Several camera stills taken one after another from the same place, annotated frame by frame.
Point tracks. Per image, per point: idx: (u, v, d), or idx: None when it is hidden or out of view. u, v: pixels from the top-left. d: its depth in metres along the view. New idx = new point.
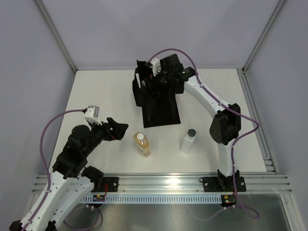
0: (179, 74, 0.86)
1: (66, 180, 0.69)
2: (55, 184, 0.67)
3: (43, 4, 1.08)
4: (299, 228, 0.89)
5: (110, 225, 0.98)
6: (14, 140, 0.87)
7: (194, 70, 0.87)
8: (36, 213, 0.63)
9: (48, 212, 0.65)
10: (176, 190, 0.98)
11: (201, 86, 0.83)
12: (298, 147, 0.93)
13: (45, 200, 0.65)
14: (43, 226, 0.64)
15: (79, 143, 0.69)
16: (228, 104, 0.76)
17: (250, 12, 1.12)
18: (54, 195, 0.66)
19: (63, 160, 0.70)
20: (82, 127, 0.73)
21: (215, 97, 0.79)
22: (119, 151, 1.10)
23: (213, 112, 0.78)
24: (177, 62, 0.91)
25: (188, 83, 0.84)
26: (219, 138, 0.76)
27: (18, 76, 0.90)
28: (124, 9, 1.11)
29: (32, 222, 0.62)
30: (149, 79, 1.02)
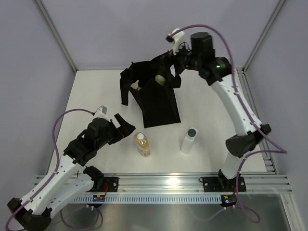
0: (212, 69, 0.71)
1: (75, 165, 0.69)
2: (63, 167, 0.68)
3: (43, 4, 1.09)
4: (299, 228, 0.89)
5: (110, 225, 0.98)
6: (14, 139, 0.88)
7: (230, 65, 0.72)
8: (38, 193, 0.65)
9: (51, 194, 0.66)
10: (176, 190, 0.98)
11: (235, 94, 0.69)
12: (298, 146, 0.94)
13: (51, 180, 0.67)
14: (42, 207, 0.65)
15: (96, 133, 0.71)
16: (261, 125, 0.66)
17: (249, 12, 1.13)
18: (59, 178, 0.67)
19: (76, 145, 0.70)
20: (101, 119, 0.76)
21: (248, 112, 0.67)
22: (119, 151, 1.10)
23: (241, 130, 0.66)
24: (210, 47, 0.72)
25: (222, 84, 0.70)
26: (235, 153, 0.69)
27: (19, 73, 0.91)
28: (124, 9, 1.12)
29: (32, 201, 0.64)
30: (167, 57, 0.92)
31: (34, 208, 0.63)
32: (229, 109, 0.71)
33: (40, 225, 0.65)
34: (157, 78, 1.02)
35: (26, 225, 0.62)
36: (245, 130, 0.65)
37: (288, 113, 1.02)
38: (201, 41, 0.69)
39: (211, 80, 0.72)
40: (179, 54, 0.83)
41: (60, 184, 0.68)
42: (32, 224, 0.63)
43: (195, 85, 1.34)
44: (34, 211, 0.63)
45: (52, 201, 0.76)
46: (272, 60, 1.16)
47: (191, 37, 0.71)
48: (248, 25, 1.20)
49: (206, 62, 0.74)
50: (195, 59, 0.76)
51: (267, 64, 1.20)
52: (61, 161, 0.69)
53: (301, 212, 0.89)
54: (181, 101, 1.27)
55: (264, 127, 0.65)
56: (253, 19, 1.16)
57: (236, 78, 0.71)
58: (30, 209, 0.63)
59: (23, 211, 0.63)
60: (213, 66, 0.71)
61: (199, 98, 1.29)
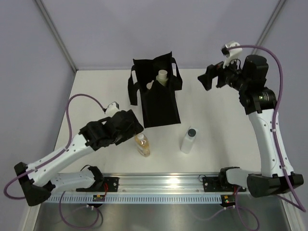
0: (253, 98, 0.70)
1: (86, 147, 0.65)
2: (74, 146, 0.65)
3: (43, 4, 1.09)
4: (299, 228, 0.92)
5: (110, 225, 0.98)
6: (14, 138, 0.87)
7: (275, 98, 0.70)
8: (43, 165, 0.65)
9: (55, 169, 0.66)
10: (176, 190, 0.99)
11: (272, 131, 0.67)
12: (299, 146, 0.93)
13: (59, 156, 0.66)
14: (44, 179, 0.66)
15: (120, 123, 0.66)
16: (291, 173, 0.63)
17: (249, 12, 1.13)
18: (67, 156, 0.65)
19: (93, 128, 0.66)
20: (130, 113, 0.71)
21: (281, 155, 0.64)
22: (119, 151, 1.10)
23: (268, 170, 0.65)
24: (262, 74, 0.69)
25: (259, 117, 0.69)
26: (254, 192, 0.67)
27: (18, 73, 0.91)
28: (124, 9, 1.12)
29: (37, 171, 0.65)
30: (215, 68, 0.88)
31: (36, 178, 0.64)
32: (262, 144, 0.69)
33: (38, 198, 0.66)
34: (159, 79, 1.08)
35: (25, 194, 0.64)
36: (272, 172, 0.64)
37: (288, 113, 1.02)
38: (254, 67, 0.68)
39: (250, 109, 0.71)
40: (227, 68, 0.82)
41: (67, 162, 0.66)
42: (29, 194, 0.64)
43: (195, 84, 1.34)
44: (36, 182, 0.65)
45: (56, 179, 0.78)
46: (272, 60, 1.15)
47: (246, 57, 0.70)
48: (248, 25, 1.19)
49: (251, 88, 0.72)
50: (239, 81, 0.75)
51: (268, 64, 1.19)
52: (75, 140, 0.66)
53: None
54: (181, 101, 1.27)
55: (293, 175, 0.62)
56: (254, 19, 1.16)
57: (277, 115, 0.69)
58: (32, 179, 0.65)
59: (27, 177, 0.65)
60: (256, 96, 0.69)
61: (199, 98, 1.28)
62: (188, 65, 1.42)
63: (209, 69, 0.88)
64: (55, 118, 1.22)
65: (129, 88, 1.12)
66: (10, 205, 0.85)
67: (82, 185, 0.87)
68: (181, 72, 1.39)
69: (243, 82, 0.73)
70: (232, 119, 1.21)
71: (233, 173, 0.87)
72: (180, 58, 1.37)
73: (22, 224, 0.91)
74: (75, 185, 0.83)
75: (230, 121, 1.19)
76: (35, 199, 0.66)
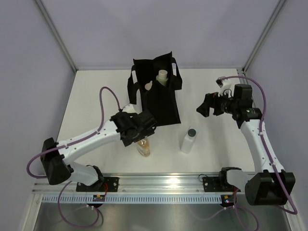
0: (242, 112, 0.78)
1: (117, 134, 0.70)
2: (105, 130, 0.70)
3: (43, 4, 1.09)
4: (299, 228, 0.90)
5: (110, 225, 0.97)
6: (14, 138, 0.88)
7: (261, 112, 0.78)
8: (74, 144, 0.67)
9: (84, 149, 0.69)
10: (176, 190, 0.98)
11: (259, 134, 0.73)
12: (299, 146, 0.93)
13: (91, 137, 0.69)
14: (72, 158, 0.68)
15: (146, 119, 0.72)
16: (281, 170, 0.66)
17: (249, 12, 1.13)
18: (99, 138, 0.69)
19: (121, 117, 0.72)
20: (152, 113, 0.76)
21: (270, 154, 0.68)
22: (119, 151, 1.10)
23: (259, 168, 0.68)
24: (248, 96, 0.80)
25: (248, 124, 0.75)
26: (251, 199, 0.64)
27: (19, 73, 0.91)
28: (124, 9, 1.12)
29: (68, 148, 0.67)
30: (211, 96, 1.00)
31: (66, 155, 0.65)
32: (252, 148, 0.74)
33: (59, 176, 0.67)
34: (159, 78, 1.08)
35: (53, 169, 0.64)
36: (263, 168, 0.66)
37: (288, 113, 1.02)
38: (241, 90, 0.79)
39: (242, 121, 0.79)
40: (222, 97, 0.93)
41: (96, 145, 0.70)
42: (57, 170, 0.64)
43: (195, 85, 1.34)
44: (65, 159, 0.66)
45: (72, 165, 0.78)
46: (272, 60, 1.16)
47: (235, 84, 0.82)
48: (248, 25, 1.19)
49: (242, 107, 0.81)
50: (231, 104, 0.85)
51: (268, 64, 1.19)
52: (106, 125, 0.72)
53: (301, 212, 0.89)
54: (181, 101, 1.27)
55: (284, 173, 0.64)
56: (254, 19, 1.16)
57: (263, 123, 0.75)
58: (62, 154, 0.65)
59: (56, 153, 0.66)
60: (244, 110, 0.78)
61: (199, 98, 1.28)
62: (188, 65, 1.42)
63: (206, 96, 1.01)
64: (55, 118, 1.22)
65: (128, 88, 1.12)
66: (11, 205, 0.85)
67: (88, 180, 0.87)
68: (181, 72, 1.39)
69: (233, 103, 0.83)
70: (233, 119, 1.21)
71: (232, 174, 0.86)
72: (181, 58, 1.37)
73: (22, 224, 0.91)
74: (83, 178, 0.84)
75: (230, 121, 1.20)
76: (58, 177, 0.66)
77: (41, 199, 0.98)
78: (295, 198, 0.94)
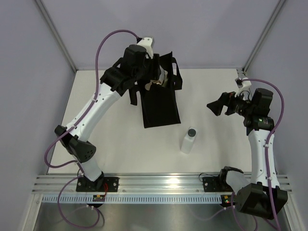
0: (254, 120, 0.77)
1: (113, 93, 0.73)
2: (101, 96, 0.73)
3: (43, 4, 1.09)
4: (299, 228, 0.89)
5: (110, 225, 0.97)
6: (14, 138, 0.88)
7: (273, 124, 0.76)
8: (81, 121, 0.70)
9: (92, 121, 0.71)
10: (176, 190, 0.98)
11: (264, 146, 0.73)
12: (300, 146, 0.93)
13: (92, 108, 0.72)
14: (85, 134, 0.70)
15: (132, 59, 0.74)
16: (276, 186, 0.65)
17: (249, 12, 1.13)
18: (99, 105, 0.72)
19: (111, 73, 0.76)
20: (139, 46, 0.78)
21: (269, 168, 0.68)
22: (119, 152, 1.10)
23: (254, 179, 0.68)
24: (266, 104, 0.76)
25: (255, 134, 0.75)
26: (239, 207, 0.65)
27: (18, 74, 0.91)
28: (124, 9, 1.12)
29: (77, 127, 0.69)
30: (228, 96, 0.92)
31: (79, 133, 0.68)
32: (253, 158, 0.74)
33: (86, 153, 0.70)
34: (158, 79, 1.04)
35: (75, 149, 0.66)
36: (257, 179, 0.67)
37: (288, 114, 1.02)
38: (261, 97, 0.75)
39: (250, 129, 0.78)
40: (237, 98, 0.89)
41: (100, 112, 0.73)
42: (78, 148, 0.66)
43: (195, 85, 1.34)
44: (80, 137, 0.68)
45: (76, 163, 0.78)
46: (273, 61, 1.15)
47: (256, 89, 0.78)
48: (248, 25, 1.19)
49: (255, 114, 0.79)
50: (247, 109, 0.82)
51: (268, 65, 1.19)
52: (101, 91, 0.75)
53: (301, 212, 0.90)
54: (182, 101, 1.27)
55: (277, 189, 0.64)
56: (254, 19, 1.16)
57: (272, 135, 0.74)
58: (76, 135, 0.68)
59: (69, 136, 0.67)
60: (256, 119, 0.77)
61: (200, 98, 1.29)
62: (188, 65, 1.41)
63: (223, 95, 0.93)
64: (55, 118, 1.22)
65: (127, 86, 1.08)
66: (11, 205, 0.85)
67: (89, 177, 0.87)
68: (181, 72, 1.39)
69: (249, 108, 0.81)
70: (233, 119, 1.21)
71: (231, 176, 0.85)
72: (180, 58, 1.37)
73: (22, 224, 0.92)
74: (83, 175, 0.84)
75: (231, 121, 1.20)
76: (85, 155, 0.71)
77: (41, 199, 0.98)
78: (295, 198, 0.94)
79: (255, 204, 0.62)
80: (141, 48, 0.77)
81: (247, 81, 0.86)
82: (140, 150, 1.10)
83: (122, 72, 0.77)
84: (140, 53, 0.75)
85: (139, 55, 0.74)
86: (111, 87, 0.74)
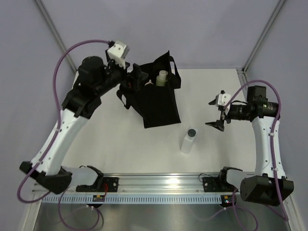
0: (258, 106, 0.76)
1: (77, 119, 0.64)
2: (65, 123, 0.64)
3: (43, 4, 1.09)
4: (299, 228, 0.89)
5: (110, 225, 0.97)
6: (14, 137, 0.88)
7: (277, 109, 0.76)
8: (46, 154, 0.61)
9: (59, 152, 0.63)
10: (176, 190, 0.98)
11: (270, 134, 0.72)
12: (299, 145, 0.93)
13: (57, 138, 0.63)
14: (54, 167, 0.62)
15: (90, 77, 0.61)
16: (282, 176, 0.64)
17: (249, 13, 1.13)
18: (64, 134, 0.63)
19: (74, 96, 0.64)
20: (94, 58, 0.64)
21: (275, 158, 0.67)
22: (120, 151, 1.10)
23: (260, 171, 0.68)
24: (263, 95, 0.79)
25: (260, 122, 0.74)
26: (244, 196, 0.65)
27: (18, 74, 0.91)
28: (124, 9, 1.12)
29: (43, 162, 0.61)
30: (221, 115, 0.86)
31: (46, 169, 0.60)
32: (259, 148, 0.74)
33: (60, 184, 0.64)
34: (158, 79, 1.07)
35: (44, 186, 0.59)
36: (263, 171, 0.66)
37: (288, 114, 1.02)
38: (254, 87, 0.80)
39: (254, 116, 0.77)
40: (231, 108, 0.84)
41: (67, 140, 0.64)
42: (47, 185, 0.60)
43: (195, 84, 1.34)
44: (48, 173, 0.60)
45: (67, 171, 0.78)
46: (273, 61, 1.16)
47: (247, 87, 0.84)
48: (248, 25, 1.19)
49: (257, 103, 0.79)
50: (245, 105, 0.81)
51: (268, 65, 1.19)
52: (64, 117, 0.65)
53: (301, 212, 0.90)
54: (182, 101, 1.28)
55: (284, 179, 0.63)
56: (253, 19, 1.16)
57: (277, 122, 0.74)
58: (43, 171, 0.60)
59: (36, 173, 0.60)
60: (259, 105, 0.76)
61: (200, 98, 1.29)
62: (188, 65, 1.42)
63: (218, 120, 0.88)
64: (55, 118, 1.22)
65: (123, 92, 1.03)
66: (10, 205, 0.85)
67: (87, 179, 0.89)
68: (181, 72, 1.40)
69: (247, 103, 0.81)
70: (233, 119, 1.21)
71: (231, 174, 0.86)
72: (180, 58, 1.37)
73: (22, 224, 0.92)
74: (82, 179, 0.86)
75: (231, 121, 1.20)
76: (60, 185, 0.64)
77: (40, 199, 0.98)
78: (295, 198, 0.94)
79: (261, 194, 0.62)
80: (97, 62, 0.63)
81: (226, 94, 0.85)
82: (140, 151, 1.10)
83: (84, 95, 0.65)
84: (95, 69, 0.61)
85: (94, 71, 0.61)
86: (75, 112, 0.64)
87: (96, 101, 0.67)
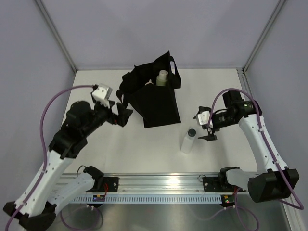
0: (239, 106, 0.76)
1: (62, 161, 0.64)
2: (50, 165, 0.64)
3: (43, 4, 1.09)
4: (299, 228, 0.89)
5: (110, 225, 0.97)
6: (14, 137, 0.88)
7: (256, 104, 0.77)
8: (31, 195, 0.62)
9: (44, 193, 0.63)
10: (176, 190, 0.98)
11: (259, 131, 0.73)
12: (299, 146, 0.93)
13: (42, 179, 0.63)
14: (39, 207, 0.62)
15: (78, 120, 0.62)
16: (285, 167, 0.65)
17: (249, 13, 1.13)
18: (48, 177, 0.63)
19: (61, 136, 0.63)
20: (82, 103, 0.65)
21: (272, 151, 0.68)
22: (119, 151, 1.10)
23: (263, 167, 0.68)
24: (239, 97, 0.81)
25: (247, 121, 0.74)
26: (256, 198, 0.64)
27: (18, 74, 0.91)
28: (124, 9, 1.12)
29: (27, 204, 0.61)
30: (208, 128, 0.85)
31: (30, 211, 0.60)
32: (253, 146, 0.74)
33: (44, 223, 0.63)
34: (159, 79, 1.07)
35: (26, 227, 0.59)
36: (266, 167, 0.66)
37: (288, 114, 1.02)
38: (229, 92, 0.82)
39: (238, 117, 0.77)
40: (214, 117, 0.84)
41: (53, 180, 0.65)
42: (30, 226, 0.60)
43: (195, 84, 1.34)
44: (32, 214, 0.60)
45: (55, 198, 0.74)
46: (272, 61, 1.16)
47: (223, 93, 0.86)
48: (248, 25, 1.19)
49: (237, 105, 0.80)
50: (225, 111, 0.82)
51: (268, 65, 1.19)
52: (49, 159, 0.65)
53: (301, 213, 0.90)
54: (182, 101, 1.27)
55: (287, 169, 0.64)
56: (253, 19, 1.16)
57: (262, 118, 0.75)
58: (26, 212, 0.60)
59: (19, 215, 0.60)
60: (239, 105, 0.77)
61: (200, 98, 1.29)
62: (188, 65, 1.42)
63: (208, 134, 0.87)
64: (55, 118, 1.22)
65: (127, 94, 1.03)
66: None
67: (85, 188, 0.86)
68: (181, 72, 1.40)
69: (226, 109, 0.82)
70: None
71: (232, 174, 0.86)
72: (180, 58, 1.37)
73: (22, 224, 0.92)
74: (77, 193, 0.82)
75: None
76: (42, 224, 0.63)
77: None
78: (295, 198, 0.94)
79: (272, 190, 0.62)
80: (85, 106, 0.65)
81: (204, 112, 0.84)
82: (140, 151, 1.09)
83: (71, 137, 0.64)
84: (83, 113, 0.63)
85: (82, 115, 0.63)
86: (60, 155, 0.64)
87: (81, 143, 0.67)
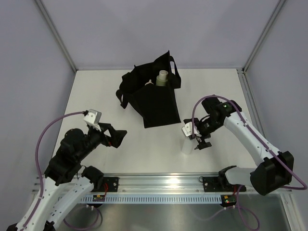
0: (220, 108, 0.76)
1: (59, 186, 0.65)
2: (47, 190, 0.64)
3: (43, 4, 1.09)
4: (299, 228, 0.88)
5: (110, 225, 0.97)
6: (14, 136, 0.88)
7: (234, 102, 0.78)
8: (31, 219, 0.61)
9: (44, 216, 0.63)
10: (176, 190, 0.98)
11: (245, 125, 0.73)
12: (299, 146, 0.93)
13: (40, 204, 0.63)
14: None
15: (72, 148, 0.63)
16: (278, 152, 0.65)
17: (249, 12, 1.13)
18: (46, 202, 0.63)
19: (56, 163, 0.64)
20: (75, 130, 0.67)
21: (262, 140, 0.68)
22: (119, 151, 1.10)
23: (258, 158, 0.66)
24: (215, 100, 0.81)
25: (230, 119, 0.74)
26: (263, 189, 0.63)
27: (18, 74, 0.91)
28: (124, 9, 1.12)
29: (27, 227, 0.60)
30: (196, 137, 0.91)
31: None
32: (243, 141, 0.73)
33: None
34: (159, 79, 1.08)
35: None
36: (262, 157, 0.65)
37: (288, 114, 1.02)
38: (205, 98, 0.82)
39: (222, 119, 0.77)
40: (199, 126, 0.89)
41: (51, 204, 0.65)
42: None
43: (195, 84, 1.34)
44: None
45: (52, 214, 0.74)
46: (272, 61, 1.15)
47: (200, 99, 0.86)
48: (248, 25, 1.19)
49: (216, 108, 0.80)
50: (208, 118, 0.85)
51: (268, 65, 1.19)
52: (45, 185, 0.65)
53: (301, 213, 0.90)
54: (182, 101, 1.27)
55: (282, 154, 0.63)
56: (253, 19, 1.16)
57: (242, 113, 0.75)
58: None
59: None
60: (219, 106, 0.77)
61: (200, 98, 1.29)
62: (188, 65, 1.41)
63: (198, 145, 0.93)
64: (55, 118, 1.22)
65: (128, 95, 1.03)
66: (10, 205, 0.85)
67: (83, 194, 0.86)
68: (181, 72, 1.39)
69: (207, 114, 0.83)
70: None
71: (231, 174, 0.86)
72: (180, 58, 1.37)
73: None
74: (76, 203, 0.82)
75: None
76: None
77: None
78: (295, 198, 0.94)
79: (274, 178, 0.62)
80: (78, 134, 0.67)
81: (187, 123, 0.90)
82: (140, 151, 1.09)
83: (65, 163, 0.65)
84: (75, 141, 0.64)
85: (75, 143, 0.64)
86: (56, 181, 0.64)
87: (76, 168, 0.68)
